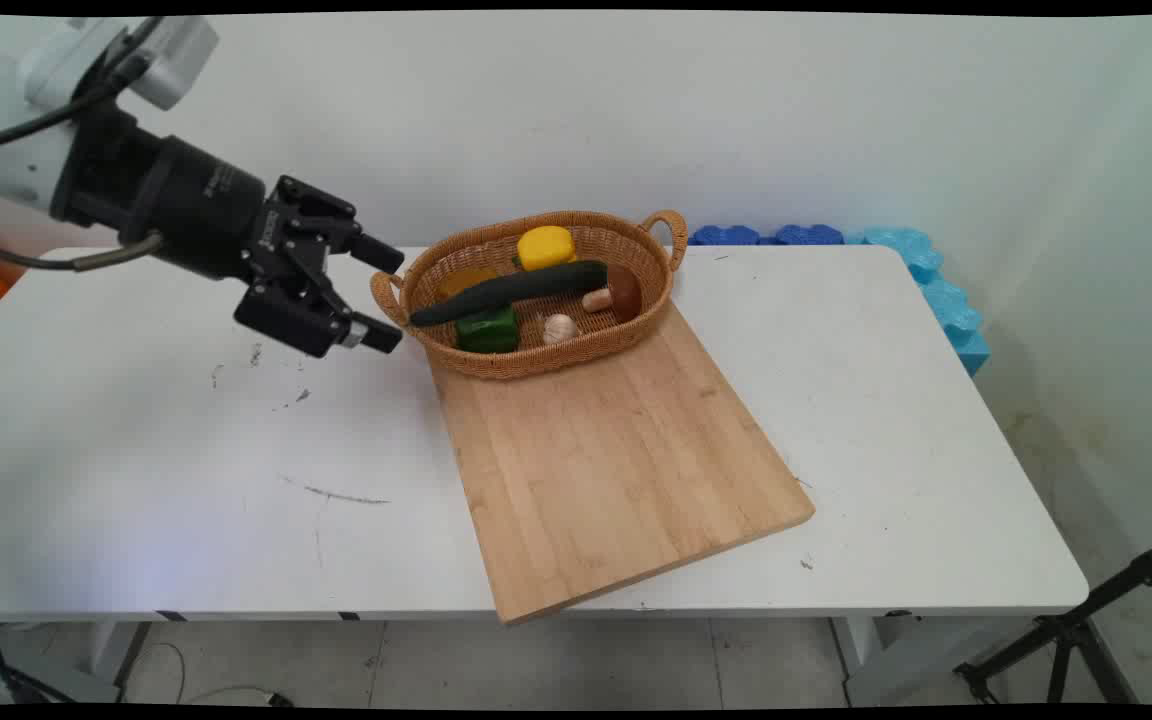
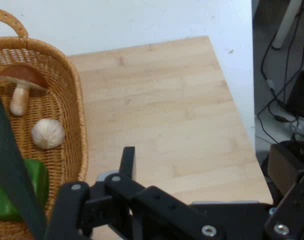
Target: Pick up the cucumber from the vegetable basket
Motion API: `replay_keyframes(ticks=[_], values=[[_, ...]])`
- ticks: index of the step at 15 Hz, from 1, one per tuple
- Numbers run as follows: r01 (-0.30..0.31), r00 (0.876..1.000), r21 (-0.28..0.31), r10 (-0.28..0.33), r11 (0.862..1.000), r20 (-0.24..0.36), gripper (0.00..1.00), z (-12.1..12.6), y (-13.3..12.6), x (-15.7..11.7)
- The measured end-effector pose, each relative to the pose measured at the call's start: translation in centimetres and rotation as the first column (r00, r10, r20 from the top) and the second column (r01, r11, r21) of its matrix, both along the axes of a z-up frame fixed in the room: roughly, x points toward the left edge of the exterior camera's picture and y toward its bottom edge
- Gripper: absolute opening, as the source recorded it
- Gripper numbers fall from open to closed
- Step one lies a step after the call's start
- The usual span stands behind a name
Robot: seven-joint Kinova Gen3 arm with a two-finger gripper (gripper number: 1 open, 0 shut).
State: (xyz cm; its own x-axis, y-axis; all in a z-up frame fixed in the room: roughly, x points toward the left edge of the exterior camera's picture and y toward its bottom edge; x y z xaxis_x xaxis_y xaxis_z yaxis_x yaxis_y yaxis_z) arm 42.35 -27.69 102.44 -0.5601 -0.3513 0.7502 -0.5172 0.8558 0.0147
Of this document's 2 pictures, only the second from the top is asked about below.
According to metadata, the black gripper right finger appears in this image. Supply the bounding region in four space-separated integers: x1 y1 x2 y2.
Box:
263 168 304 240

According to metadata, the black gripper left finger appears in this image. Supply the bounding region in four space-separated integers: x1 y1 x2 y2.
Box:
45 146 227 240

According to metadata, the dark green cucumber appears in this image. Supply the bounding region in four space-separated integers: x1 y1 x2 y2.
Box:
0 91 47 240

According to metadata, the brown cardboard box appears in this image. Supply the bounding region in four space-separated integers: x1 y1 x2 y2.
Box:
266 140 304 197

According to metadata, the light wooden cutting board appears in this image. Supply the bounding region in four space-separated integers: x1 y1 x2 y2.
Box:
68 35 275 240

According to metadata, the green bell pepper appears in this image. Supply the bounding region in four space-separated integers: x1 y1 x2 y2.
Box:
0 158 50 222

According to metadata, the white garlic bulb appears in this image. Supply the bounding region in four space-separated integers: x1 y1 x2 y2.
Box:
31 118 66 150

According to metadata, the woven wicker basket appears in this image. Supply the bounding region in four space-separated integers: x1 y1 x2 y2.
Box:
0 7 89 240

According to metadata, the black box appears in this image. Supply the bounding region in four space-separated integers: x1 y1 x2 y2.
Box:
286 70 304 119

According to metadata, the brown cap toy mushroom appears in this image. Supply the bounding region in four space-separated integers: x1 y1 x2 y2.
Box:
0 65 48 117

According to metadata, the white table leg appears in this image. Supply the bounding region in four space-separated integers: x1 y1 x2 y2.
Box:
271 0 301 50

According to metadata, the black cable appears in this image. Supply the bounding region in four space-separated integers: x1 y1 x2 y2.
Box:
256 98 297 145
260 0 304 106

